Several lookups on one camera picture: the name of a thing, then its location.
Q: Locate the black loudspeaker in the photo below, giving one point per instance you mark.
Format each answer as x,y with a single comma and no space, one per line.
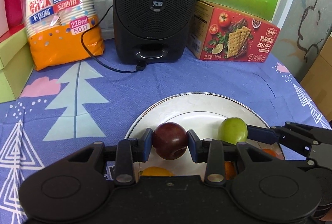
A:
129,45

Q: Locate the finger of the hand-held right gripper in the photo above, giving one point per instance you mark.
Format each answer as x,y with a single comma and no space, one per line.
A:
259,133

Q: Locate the round green plum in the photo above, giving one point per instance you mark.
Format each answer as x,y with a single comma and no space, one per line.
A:
232,130

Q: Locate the white round plate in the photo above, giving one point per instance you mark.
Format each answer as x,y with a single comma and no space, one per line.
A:
197,115

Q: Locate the large orange tangerine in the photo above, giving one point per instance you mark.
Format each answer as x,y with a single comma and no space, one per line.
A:
229,170

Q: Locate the tangerine with green stem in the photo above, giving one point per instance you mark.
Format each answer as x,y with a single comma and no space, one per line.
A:
269,152

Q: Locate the blue printed tablecloth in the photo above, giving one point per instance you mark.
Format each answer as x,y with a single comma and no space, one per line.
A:
207,78

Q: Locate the orange paper cup package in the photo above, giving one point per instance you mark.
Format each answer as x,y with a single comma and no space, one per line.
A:
64,39

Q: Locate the red cracker box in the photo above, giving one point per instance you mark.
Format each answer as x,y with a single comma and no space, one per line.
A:
233,32

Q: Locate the light green lidded box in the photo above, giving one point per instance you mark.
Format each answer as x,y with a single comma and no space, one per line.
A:
13,71

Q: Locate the brown cardboard box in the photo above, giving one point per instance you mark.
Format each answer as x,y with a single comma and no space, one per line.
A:
327,47
319,83

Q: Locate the dark purple plum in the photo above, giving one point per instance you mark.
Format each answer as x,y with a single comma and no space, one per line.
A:
168,139

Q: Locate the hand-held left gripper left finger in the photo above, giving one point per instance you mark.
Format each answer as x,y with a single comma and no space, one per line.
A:
148,144

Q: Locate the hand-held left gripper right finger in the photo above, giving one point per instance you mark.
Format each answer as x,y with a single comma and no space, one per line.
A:
192,146

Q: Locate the yellow orange plum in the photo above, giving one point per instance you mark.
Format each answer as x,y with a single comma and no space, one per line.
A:
155,171

